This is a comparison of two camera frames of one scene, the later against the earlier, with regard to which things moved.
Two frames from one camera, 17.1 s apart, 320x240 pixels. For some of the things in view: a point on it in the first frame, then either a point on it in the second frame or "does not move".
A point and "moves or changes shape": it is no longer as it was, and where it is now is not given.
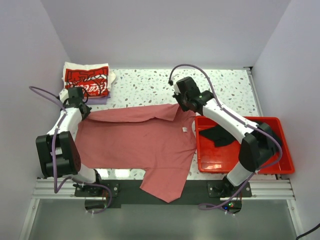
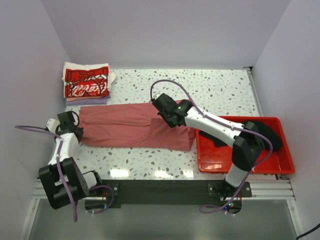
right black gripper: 184,108 to 163,115
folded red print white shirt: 94,78 does not move
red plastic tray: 217,148 does not move
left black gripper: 88,109 to 81,131
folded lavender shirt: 97,100 does not move
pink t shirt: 161,139 moves or changes shape
